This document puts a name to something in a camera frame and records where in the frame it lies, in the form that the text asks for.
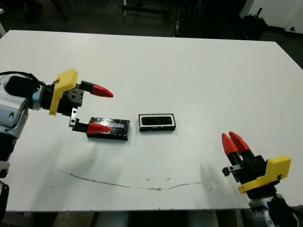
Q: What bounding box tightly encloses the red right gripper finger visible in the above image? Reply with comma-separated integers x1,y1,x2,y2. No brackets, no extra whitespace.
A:
221,133,242,166
229,131,255,162

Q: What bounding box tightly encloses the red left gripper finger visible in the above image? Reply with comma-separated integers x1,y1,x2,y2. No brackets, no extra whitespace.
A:
81,80,114,98
71,122,112,135

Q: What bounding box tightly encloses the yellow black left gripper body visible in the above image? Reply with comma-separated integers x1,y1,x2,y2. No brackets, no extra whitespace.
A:
41,69,85,128

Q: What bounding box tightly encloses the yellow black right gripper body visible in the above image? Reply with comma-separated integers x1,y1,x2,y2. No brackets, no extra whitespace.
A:
222,155,292,201

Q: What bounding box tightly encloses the glossy black box lid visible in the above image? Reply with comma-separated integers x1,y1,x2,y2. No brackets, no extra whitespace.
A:
86,116,131,142

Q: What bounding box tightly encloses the black box base white lining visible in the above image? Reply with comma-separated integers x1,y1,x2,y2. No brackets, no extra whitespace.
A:
138,113,176,132

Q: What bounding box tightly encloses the black slanted stand leg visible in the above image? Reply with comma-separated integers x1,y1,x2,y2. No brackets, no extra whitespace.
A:
50,0,69,22

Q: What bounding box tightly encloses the white cabinet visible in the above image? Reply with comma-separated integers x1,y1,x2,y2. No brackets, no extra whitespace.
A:
0,8,7,39

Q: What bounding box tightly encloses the metal pole with silver joint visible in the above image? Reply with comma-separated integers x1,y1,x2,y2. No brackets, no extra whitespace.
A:
174,13,182,38

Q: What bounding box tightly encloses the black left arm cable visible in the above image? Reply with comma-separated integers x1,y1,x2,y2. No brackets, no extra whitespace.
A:
0,71,47,92

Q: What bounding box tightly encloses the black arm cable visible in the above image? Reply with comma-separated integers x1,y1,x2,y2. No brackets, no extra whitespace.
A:
0,71,47,92
272,192,303,222

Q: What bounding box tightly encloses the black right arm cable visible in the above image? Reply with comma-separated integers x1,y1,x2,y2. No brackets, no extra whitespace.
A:
272,192,303,222

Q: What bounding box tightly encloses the black metal cart frame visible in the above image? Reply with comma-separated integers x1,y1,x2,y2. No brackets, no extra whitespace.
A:
121,0,180,21

